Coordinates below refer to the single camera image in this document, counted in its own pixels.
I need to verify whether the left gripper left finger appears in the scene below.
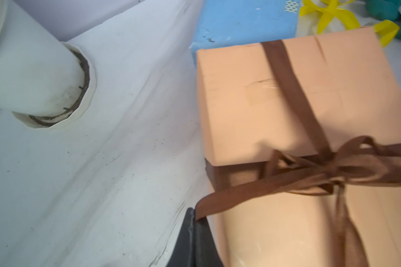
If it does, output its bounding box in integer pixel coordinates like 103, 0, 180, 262
167, 208, 196, 267

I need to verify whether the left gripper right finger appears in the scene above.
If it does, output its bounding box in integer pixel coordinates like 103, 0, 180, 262
194, 218, 224, 267

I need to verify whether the tan gift box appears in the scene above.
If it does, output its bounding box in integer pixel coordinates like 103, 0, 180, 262
196, 27, 401, 267

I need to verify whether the brown ribbon bow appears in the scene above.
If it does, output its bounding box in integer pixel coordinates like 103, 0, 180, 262
195, 40, 401, 267

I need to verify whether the light blue gift box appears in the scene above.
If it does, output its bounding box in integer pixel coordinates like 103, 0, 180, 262
190, 0, 301, 62

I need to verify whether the yellow ribbon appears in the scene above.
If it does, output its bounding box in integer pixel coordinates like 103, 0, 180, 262
299, 0, 400, 47

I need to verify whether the potted green plant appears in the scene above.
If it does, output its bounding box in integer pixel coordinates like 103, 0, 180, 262
0, 1, 96, 129

